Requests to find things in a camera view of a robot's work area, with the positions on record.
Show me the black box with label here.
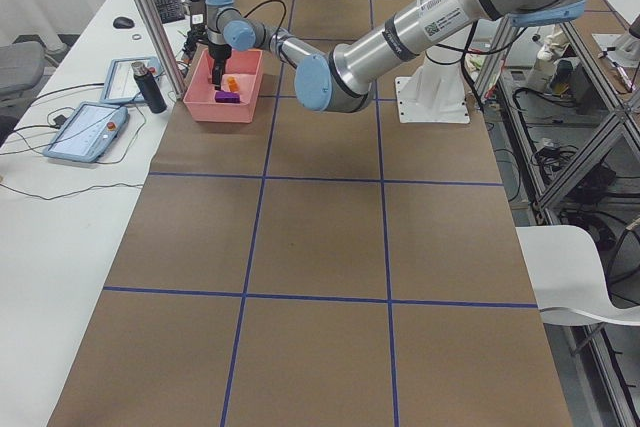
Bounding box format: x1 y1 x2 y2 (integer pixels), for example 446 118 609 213
186 0 207 37

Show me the black keyboard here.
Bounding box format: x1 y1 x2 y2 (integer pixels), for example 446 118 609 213
153 0 185 24

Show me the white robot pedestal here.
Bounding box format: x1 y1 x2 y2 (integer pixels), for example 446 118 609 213
394 47 470 124

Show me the cloth bag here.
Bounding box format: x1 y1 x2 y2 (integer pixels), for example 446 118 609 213
536 24 570 63

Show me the orange toy block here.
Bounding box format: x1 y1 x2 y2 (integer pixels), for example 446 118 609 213
227 76 240 92

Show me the black computer mouse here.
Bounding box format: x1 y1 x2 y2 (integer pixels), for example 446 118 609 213
112 16 135 30

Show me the black water bottle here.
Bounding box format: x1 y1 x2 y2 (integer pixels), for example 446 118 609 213
131 61 167 114

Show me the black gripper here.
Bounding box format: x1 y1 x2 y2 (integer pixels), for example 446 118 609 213
208 43 231 89

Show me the aluminium frame post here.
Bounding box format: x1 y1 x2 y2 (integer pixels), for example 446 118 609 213
134 0 186 100

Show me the purple toy block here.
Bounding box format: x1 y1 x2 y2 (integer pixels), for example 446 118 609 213
214 90 241 104

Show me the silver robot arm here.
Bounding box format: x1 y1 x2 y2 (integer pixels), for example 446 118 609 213
205 0 586 113

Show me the pink plastic box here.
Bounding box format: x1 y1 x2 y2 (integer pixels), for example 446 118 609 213
183 49 263 123

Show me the white chair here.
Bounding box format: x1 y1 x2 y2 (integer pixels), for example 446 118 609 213
516 225 639 331

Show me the teach pendant tablet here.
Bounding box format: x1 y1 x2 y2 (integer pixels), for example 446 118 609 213
42 102 129 163
100 56 164 104

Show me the near teach pendant tablet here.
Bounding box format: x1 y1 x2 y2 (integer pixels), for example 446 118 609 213
42 102 129 163

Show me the far teach pendant tablet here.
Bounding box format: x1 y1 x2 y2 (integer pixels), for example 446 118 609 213
100 56 164 104

